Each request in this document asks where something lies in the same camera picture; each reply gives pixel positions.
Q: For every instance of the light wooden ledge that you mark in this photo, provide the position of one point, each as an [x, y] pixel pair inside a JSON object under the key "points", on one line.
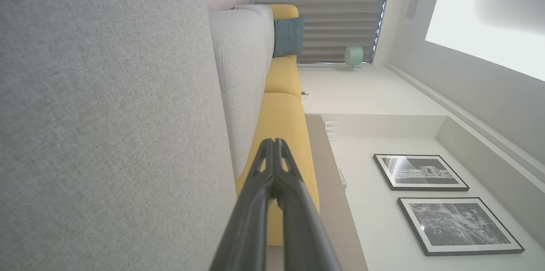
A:
{"points": [[336, 211]]}

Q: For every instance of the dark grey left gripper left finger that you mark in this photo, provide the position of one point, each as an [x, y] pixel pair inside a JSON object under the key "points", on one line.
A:
{"points": [[249, 228]]}

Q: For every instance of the grey window blind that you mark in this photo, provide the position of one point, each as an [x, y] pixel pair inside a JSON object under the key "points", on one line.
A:
{"points": [[332, 7]]}

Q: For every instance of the yellow sofa back cushion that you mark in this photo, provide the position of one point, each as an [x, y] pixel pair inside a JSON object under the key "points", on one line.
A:
{"points": [[283, 77], [283, 122]]}

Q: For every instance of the white ribbed wall vent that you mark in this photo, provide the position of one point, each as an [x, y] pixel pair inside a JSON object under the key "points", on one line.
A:
{"points": [[332, 130]]}

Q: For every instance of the mint green table lamp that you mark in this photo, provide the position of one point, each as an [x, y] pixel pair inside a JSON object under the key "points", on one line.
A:
{"points": [[354, 55]]}

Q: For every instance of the black framed monochrome picture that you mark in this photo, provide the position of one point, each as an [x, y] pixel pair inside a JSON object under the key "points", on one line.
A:
{"points": [[460, 225], [421, 172]]}

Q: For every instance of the white wall socket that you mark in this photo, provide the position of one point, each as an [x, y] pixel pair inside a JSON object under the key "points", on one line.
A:
{"points": [[342, 179]]}

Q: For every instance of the grey sofa back cushion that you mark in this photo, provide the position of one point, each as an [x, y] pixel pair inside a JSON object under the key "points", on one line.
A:
{"points": [[242, 75]]}

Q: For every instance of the teal throw pillow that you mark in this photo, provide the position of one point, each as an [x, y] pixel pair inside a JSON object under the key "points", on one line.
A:
{"points": [[288, 37]]}

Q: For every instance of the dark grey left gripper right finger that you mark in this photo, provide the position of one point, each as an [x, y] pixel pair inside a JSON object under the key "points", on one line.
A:
{"points": [[304, 228]]}

